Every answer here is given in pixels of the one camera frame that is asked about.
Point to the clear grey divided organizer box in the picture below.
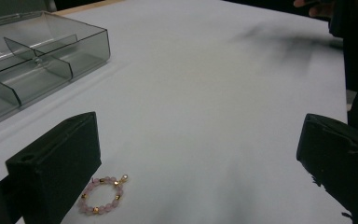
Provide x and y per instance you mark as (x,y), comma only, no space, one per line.
(28,62)

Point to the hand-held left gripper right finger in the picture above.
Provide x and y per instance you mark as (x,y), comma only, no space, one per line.
(338,155)

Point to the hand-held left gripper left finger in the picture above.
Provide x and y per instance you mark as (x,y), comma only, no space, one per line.
(56,165)

